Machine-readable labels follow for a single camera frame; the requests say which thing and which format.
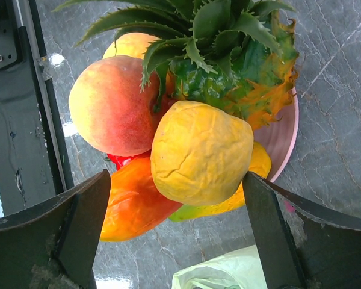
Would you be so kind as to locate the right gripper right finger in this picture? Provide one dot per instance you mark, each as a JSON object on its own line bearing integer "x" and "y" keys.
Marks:
{"x": 302, "y": 244}

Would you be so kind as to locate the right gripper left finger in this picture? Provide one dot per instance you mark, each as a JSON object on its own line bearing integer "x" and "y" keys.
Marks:
{"x": 53, "y": 244}

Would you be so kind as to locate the green avocado print plastic bag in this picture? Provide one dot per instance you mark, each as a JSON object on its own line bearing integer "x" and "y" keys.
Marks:
{"x": 237, "y": 269}

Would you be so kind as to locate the fake red orange mango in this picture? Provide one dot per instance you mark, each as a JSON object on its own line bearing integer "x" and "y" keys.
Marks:
{"x": 135, "y": 205}

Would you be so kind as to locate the fake red bell pepper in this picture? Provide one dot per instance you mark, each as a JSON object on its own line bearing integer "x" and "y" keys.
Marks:
{"x": 121, "y": 161}

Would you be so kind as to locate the small yellow fake fruit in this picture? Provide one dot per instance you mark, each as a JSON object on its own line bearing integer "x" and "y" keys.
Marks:
{"x": 200, "y": 154}

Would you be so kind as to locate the fake peach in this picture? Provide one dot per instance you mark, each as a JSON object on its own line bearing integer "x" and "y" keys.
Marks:
{"x": 110, "y": 110}

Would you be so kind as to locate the fake pineapple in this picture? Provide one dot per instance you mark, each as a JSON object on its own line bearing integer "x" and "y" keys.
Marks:
{"x": 234, "y": 55}

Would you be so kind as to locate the fake yellow pear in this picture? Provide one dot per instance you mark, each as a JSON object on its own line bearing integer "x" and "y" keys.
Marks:
{"x": 131, "y": 44}

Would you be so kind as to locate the pink plate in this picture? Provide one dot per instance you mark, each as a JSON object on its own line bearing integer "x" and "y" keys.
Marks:
{"x": 279, "y": 137}

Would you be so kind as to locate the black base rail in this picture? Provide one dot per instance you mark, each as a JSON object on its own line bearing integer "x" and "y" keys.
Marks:
{"x": 34, "y": 163}

